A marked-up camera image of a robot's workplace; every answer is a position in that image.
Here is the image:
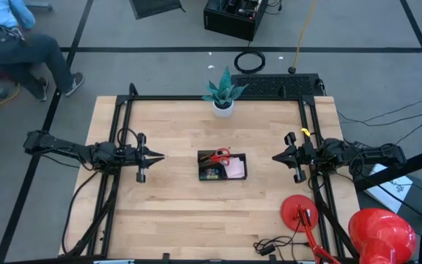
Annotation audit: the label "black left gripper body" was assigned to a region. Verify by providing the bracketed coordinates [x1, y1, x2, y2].
[125, 132, 149, 184]

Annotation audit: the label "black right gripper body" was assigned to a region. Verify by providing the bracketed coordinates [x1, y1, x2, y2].
[284, 132, 319, 184]

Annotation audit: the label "pink sticky note pad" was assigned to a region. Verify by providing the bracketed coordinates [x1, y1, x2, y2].
[229, 159, 246, 180]
[225, 157, 243, 176]

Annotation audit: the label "red-handled scissors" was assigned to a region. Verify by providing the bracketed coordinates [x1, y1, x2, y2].
[210, 147, 232, 167]

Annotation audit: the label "black mesh desk organizer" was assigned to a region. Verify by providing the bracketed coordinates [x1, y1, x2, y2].
[197, 150, 248, 182]

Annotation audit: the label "red desk lamp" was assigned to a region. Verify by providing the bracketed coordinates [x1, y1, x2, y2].
[279, 194, 418, 264]

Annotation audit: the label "black keyboard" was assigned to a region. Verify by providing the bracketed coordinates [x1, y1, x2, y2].
[230, 73, 325, 98]

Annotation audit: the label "green plant in white pot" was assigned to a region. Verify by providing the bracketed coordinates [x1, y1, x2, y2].
[201, 65, 251, 119]

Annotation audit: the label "black diagonal beam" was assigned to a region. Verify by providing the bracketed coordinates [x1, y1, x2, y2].
[353, 142, 422, 192]

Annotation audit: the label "white book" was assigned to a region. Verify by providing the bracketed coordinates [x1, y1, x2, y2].
[363, 163, 414, 215]

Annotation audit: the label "dark grey side table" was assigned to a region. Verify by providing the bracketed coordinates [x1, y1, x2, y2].
[355, 153, 422, 264]

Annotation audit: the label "black computer case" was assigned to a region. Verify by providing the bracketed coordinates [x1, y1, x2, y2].
[202, 0, 270, 42]

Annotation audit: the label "person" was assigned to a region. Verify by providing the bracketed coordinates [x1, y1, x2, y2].
[0, 0, 85, 103]

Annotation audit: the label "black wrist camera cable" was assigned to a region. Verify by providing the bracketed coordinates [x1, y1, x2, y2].
[116, 127, 141, 152]

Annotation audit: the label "black lamp cable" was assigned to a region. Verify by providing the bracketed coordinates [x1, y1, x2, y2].
[253, 219, 313, 264]

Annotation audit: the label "coiled black cable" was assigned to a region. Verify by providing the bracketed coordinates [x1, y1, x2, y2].
[233, 50, 267, 75]

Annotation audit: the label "thin black floor cable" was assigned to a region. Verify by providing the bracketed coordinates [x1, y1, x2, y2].
[337, 93, 422, 146]

